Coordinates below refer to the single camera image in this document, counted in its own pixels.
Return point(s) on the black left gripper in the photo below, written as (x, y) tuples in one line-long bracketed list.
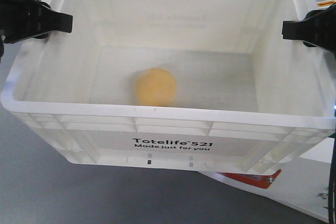
[(15, 21)]

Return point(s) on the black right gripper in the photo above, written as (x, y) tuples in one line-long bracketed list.
[(305, 29)]

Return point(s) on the white plastic tote box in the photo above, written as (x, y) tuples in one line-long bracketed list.
[(205, 85)]

